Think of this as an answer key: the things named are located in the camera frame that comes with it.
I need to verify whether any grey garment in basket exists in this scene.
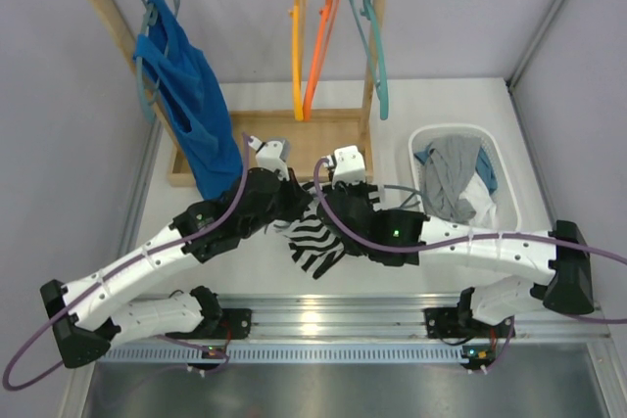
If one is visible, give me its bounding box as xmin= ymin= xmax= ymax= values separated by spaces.
xmin=422 ymin=135 xmax=481 ymax=223

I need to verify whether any white garment in basket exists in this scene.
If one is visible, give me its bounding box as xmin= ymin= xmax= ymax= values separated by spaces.
xmin=459 ymin=173 xmax=499 ymax=229

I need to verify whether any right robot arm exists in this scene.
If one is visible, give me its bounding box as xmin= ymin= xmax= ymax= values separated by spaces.
xmin=314 ymin=183 xmax=595 ymax=337

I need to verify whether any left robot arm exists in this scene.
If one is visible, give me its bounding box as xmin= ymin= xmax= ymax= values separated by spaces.
xmin=40 ymin=168 xmax=313 ymax=369

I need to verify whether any white slotted cable duct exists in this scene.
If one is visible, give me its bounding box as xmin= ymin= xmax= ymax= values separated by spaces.
xmin=100 ymin=343 xmax=491 ymax=364

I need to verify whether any blue tank top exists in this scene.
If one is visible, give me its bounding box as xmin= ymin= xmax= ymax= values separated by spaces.
xmin=134 ymin=0 xmax=243 ymax=200

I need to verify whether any aluminium mounting rail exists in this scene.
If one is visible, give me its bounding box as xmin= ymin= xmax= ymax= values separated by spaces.
xmin=136 ymin=293 xmax=608 ymax=341

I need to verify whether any grey-blue hanger under blue top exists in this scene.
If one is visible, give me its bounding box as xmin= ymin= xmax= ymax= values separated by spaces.
xmin=134 ymin=0 xmax=181 ymax=123

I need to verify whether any blue garment in basket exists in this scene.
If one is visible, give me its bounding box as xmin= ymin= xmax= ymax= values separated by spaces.
xmin=475 ymin=147 xmax=499 ymax=195

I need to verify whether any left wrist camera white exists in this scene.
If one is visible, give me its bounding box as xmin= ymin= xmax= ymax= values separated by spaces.
xmin=248 ymin=136 xmax=290 ymax=181

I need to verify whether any black white striped tank top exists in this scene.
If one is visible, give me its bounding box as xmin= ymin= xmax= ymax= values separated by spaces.
xmin=279 ymin=181 xmax=347 ymax=280

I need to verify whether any wooden clothes rack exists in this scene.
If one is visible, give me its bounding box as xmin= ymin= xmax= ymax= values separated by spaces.
xmin=89 ymin=0 xmax=378 ymax=181

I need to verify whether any grey-blue hanger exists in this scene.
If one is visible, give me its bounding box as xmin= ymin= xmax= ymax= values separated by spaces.
xmin=271 ymin=183 xmax=425 ymax=238
xmin=134 ymin=0 xmax=181 ymax=123

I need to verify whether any yellow hanger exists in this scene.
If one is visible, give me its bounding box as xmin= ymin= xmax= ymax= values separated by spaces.
xmin=290 ymin=0 xmax=307 ymax=121

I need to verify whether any orange hanger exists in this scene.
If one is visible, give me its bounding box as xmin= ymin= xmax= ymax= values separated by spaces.
xmin=303 ymin=0 xmax=340 ymax=121

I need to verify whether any white perforated laundry basket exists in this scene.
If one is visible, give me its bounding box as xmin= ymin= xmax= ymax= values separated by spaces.
xmin=408 ymin=123 xmax=521 ymax=231

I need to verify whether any teal hanger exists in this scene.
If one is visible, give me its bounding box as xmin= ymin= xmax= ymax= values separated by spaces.
xmin=348 ymin=0 xmax=390 ymax=120

